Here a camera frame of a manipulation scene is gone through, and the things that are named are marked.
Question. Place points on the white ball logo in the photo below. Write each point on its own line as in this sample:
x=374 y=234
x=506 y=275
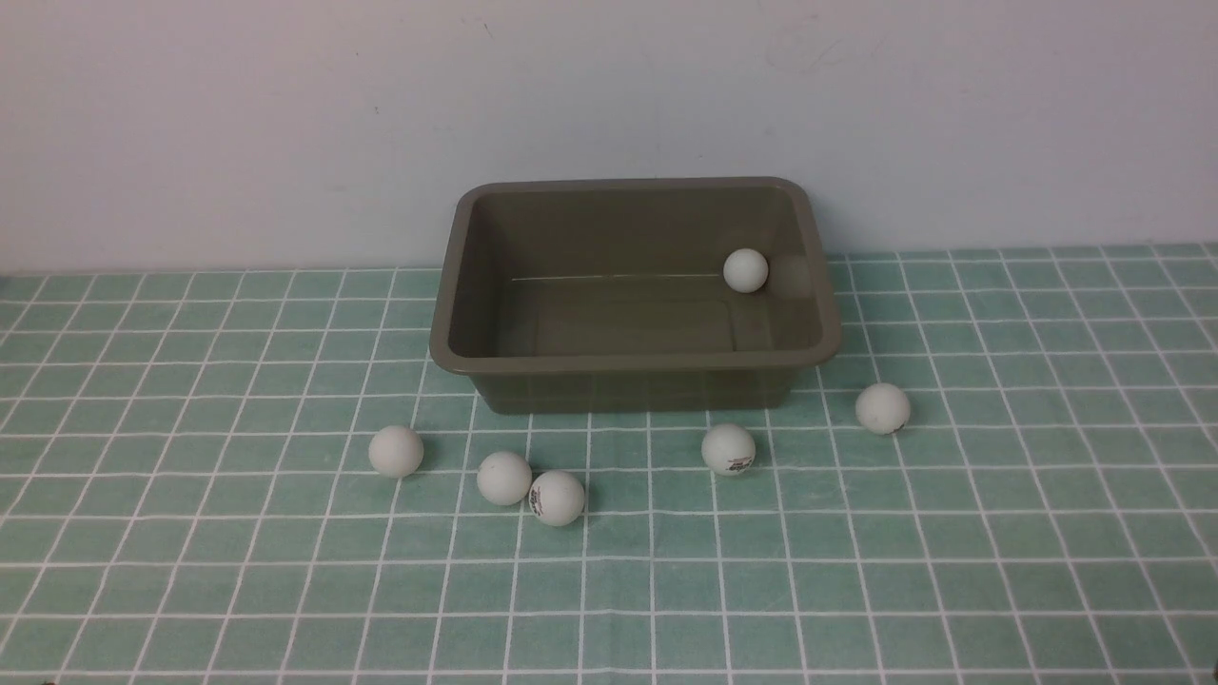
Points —
x=728 y=449

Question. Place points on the white ball with logo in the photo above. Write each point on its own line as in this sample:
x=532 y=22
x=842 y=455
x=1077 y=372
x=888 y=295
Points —
x=557 y=498

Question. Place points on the plain white ball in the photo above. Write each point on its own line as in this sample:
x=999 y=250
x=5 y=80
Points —
x=504 y=478

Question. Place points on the olive green plastic bin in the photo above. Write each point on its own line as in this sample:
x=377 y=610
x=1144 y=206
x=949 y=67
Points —
x=607 y=296

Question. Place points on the white ball inside bin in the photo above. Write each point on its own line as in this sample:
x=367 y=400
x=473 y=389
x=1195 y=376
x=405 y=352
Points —
x=745 y=270

